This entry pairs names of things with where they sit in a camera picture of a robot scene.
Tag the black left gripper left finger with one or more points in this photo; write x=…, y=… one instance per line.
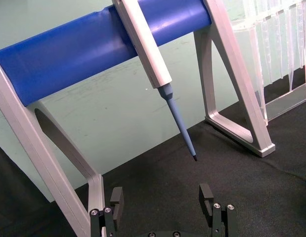
x=117, y=197

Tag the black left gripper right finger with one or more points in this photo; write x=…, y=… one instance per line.
x=205, y=195

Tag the black table cloth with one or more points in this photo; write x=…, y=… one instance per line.
x=167, y=197

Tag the grey stand with blue bar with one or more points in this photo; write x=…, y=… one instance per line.
x=68, y=61

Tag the grey pipette with blue tip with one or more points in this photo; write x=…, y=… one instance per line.
x=147, y=49

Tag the clear acrylic rack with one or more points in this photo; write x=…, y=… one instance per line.
x=274, y=49

